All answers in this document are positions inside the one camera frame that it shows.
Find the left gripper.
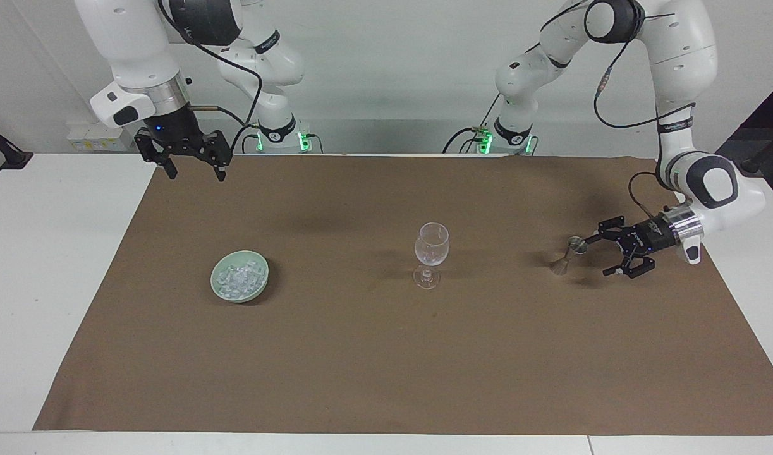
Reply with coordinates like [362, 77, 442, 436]
[581, 215, 678, 280]

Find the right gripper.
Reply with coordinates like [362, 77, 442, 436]
[135, 106, 234, 183]

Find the clear ice cubes pile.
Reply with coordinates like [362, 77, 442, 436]
[214, 258, 266, 298]

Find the clear wine glass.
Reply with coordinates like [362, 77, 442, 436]
[413, 222, 451, 291]

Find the silver metal jigger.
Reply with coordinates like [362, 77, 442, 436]
[549, 236, 590, 277]

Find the white power strip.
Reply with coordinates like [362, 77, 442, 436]
[66, 123, 138, 153]

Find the pale green bowl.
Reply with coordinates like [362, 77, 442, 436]
[210, 250, 271, 305]

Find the black stand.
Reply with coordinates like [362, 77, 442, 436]
[0, 119, 34, 171]
[739, 135, 773, 177]

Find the black cable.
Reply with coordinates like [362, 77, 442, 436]
[628, 171, 670, 219]
[157, 0, 264, 156]
[593, 37, 697, 130]
[441, 94, 504, 155]

